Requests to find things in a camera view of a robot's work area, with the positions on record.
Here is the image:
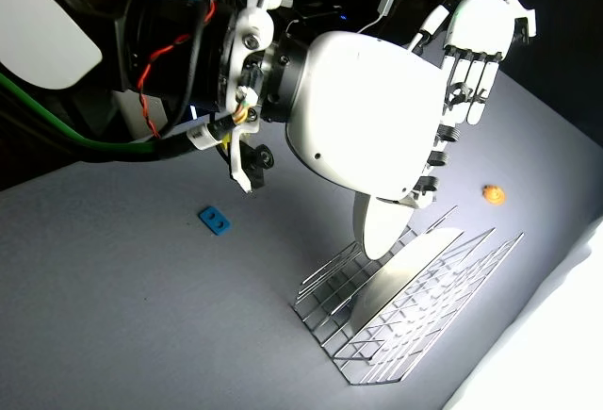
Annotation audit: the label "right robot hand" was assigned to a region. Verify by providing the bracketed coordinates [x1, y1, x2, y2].
[284, 30, 461, 261]

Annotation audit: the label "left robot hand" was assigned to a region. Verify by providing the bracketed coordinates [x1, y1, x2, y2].
[407, 0, 515, 127]

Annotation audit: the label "white plate black rim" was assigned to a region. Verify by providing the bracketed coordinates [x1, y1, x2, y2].
[350, 227, 466, 336]

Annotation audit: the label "orange swirl cookie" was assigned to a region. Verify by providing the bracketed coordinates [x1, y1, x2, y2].
[482, 183, 507, 206]

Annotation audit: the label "blue block two holes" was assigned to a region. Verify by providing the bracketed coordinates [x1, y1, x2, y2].
[197, 205, 232, 236]

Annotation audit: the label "white backdrop cloth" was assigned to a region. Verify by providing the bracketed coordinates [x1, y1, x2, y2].
[442, 219, 603, 410]

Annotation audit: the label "white adapter cable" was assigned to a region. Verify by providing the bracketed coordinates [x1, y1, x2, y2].
[355, 8, 392, 35]

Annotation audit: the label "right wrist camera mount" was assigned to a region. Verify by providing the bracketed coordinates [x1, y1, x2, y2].
[224, 0, 286, 195]

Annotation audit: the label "black cable white label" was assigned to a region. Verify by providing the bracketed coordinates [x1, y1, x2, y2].
[79, 117, 236, 165]

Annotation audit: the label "red black twisted wire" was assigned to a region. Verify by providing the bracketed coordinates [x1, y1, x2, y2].
[136, 0, 219, 140]

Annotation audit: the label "green cable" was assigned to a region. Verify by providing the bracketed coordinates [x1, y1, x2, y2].
[0, 73, 159, 156]

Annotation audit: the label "silver wire dish rack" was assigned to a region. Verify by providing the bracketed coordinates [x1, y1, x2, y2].
[290, 205, 526, 386]

